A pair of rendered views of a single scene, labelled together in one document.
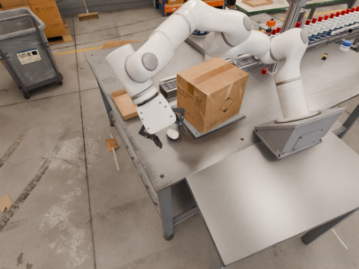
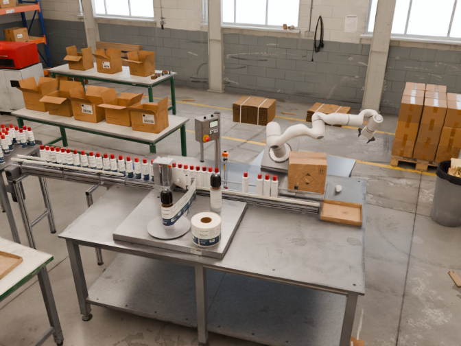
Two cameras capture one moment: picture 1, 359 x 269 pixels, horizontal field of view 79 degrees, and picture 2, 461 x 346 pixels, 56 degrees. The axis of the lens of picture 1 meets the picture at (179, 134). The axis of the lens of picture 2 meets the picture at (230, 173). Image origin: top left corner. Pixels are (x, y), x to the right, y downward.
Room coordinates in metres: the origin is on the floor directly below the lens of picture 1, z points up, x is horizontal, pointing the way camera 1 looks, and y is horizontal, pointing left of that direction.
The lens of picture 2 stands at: (3.73, 1.63, 2.61)
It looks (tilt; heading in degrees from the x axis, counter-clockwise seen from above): 27 degrees down; 225
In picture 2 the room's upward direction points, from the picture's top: straight up
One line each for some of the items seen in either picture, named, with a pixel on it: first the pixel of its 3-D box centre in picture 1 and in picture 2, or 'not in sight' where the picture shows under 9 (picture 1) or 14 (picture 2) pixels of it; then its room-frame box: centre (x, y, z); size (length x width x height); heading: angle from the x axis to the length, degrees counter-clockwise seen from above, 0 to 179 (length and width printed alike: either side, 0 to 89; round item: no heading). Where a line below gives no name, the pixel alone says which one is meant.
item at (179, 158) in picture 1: (234, 63); (229, 205); (1.65, -0.45, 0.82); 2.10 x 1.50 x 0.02; 119
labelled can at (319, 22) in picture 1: (315, 29); (145, 169); (1.93, -1.17, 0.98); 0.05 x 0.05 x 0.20
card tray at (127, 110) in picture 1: (139, 99); (341, 211); (1.14, 0.26, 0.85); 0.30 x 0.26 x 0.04; 119
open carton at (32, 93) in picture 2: not in sight; (39, 94); (1.61, -4.02, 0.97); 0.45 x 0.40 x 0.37; 22
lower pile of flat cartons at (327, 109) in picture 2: not in sight; (328, 114); (-2.57, -2.22, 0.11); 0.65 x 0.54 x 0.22; 107
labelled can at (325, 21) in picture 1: (321, 27); (137, 168); (1.97, -1.23, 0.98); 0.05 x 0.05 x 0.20
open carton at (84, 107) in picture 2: not in sight; (89, 104); (1.35, -3.18, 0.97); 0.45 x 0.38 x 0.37; 23
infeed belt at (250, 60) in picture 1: (255, 60); (217, 192); (1.62, -0.61, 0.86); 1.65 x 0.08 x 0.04; 119
